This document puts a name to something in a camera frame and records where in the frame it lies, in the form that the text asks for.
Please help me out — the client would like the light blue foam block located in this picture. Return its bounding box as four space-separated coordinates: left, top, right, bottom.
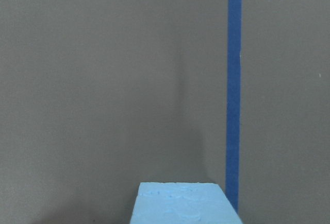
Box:
130 182 242 224

